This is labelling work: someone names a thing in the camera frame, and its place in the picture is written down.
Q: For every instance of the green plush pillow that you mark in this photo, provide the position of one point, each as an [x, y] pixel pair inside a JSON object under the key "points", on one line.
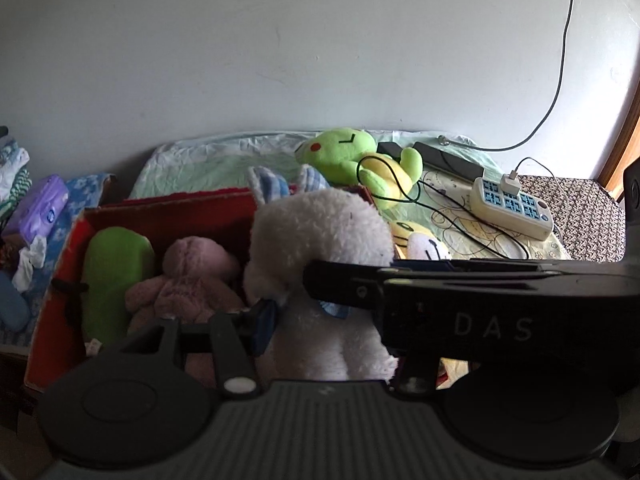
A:
{"points": [[112, 270]]}

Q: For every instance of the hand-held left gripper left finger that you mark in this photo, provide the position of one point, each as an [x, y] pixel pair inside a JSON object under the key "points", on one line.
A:
{"points": [[262, 322]]}

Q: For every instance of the striped folded clothes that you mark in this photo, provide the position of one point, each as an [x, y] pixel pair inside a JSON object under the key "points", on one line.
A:
{"points": [[12, 175]]}

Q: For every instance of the black power adapter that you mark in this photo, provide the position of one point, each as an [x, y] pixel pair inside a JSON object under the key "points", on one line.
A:
{"points": [[390, 149]]}

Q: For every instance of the green frog plush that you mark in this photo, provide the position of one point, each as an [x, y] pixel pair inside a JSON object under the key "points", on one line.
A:
{"points": [[350, 152]]}

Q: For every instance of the white crumpled cloth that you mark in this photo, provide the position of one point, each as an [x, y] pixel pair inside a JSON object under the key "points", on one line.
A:
{"points": [[30, 262]]}

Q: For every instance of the black phone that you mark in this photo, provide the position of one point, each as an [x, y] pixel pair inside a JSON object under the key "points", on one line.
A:
{"points": [[445, 160]]}

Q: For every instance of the yellow bee plush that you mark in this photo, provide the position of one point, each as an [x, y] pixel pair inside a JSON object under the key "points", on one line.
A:
{"points": [[425, 247]]}

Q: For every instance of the blue soft object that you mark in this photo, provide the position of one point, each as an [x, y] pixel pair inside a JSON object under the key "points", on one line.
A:
{"points": [[10, 305]]}

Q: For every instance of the red cardboard box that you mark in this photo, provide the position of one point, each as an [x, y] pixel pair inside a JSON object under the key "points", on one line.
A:
{"points": [[55, 320]]}

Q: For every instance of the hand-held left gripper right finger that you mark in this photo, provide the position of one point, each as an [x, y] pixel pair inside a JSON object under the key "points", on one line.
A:
{"points": [[417, 375]]}

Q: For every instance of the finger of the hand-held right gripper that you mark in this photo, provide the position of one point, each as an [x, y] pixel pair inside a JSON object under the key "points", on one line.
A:
{"points": [[345, 282]]}

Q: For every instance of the wooden door frame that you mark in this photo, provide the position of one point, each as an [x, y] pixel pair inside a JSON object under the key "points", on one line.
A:
{"points": [[627, 145]]}

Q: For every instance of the purple tissue pack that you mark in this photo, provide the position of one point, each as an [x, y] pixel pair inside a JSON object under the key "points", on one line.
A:
{"points": [[37, 207]]}

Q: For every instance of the white charger plug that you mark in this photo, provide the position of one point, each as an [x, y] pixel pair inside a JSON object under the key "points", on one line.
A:
{"points": [[511, 182]]}

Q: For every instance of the white bunny plush plaid ears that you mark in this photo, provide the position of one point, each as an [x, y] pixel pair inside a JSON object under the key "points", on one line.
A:
{"points": [[320, 230]]}

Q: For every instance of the blue floral cloth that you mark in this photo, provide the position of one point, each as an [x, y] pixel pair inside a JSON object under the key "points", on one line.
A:
{"points": [[87, 190]]}

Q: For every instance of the white power strip blue sockets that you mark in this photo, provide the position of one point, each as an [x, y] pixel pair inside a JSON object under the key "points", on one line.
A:
{"points": [[510, 205]]}

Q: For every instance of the cartoon print bed sheet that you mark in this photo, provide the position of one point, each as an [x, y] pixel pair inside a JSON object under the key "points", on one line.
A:
{"points": [[465, 232]]}

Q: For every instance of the pink teddy bear plush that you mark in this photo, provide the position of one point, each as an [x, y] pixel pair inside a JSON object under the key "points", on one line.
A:
{"points": [[192, 280]]}

